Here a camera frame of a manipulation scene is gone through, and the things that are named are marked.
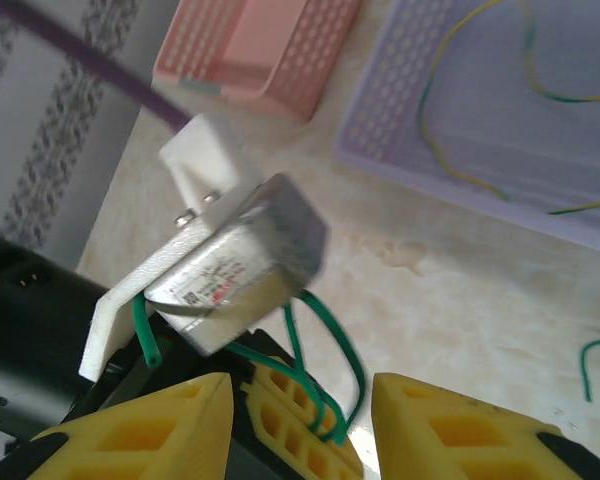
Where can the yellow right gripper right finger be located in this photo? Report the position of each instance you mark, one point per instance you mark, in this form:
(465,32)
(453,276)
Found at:
(430,450)

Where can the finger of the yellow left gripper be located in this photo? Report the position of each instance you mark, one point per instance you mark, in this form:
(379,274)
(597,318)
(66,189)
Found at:
(300,395)
(295,450)

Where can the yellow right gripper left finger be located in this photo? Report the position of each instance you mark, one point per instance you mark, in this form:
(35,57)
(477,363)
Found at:
(180,450)

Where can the pink plastic basket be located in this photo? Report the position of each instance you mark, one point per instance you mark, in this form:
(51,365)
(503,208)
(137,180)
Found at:
(260,50)

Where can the purple plastic basket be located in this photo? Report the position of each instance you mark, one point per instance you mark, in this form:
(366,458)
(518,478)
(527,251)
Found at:
(490,100)

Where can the white plastic mounting bracket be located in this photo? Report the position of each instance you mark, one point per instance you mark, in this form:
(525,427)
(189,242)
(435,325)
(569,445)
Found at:
(240,250)

